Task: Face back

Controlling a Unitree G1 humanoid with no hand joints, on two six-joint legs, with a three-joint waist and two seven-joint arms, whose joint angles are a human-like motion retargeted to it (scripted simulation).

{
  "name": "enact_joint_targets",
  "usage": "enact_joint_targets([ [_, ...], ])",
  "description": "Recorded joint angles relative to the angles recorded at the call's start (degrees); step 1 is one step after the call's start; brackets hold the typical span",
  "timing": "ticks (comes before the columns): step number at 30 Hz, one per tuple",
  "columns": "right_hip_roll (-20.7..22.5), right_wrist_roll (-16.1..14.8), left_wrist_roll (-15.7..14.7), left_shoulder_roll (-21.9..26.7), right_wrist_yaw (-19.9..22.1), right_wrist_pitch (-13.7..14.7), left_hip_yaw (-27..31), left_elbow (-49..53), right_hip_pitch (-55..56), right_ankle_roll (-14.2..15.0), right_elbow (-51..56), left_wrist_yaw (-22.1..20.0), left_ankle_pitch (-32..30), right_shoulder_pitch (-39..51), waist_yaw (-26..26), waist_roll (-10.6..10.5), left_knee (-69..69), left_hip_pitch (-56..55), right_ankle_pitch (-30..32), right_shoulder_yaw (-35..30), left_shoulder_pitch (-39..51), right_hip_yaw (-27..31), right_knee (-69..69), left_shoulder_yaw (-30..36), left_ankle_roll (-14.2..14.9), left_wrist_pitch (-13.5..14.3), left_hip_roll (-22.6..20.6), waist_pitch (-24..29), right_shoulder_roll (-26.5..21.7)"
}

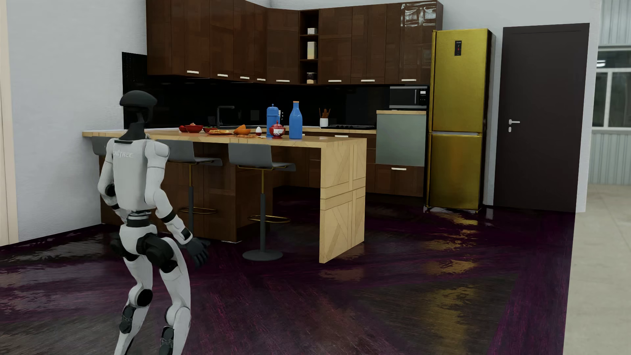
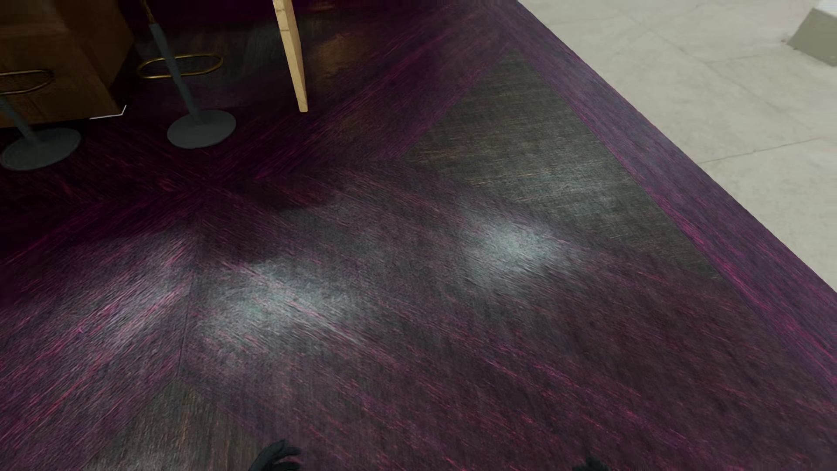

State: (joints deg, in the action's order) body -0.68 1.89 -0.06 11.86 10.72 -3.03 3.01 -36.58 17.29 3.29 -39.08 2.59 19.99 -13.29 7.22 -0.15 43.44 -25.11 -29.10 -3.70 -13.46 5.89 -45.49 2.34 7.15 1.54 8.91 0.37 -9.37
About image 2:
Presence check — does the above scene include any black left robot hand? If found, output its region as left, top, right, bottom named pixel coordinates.
left=248, top=440, right=303, bottom=471

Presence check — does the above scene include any purple patterned rug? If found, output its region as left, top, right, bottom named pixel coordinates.
left=0, top=0, right=837, bottom=471

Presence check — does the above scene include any light wooden leg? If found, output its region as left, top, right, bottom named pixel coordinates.
left=272, top=0, right=309, bottom=113

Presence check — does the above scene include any brown wooden counter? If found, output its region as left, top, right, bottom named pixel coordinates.
left=0, top=0, right=136, bottom=129

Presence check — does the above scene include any grey block furniture corner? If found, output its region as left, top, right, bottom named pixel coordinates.
left=786, top=5, right=837, bottom=67

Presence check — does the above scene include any grey pedestal bar stool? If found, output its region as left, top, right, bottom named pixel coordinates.
left=136, top=0, right=238, bottom=150
left=0, top=68, right=82, bottom=172

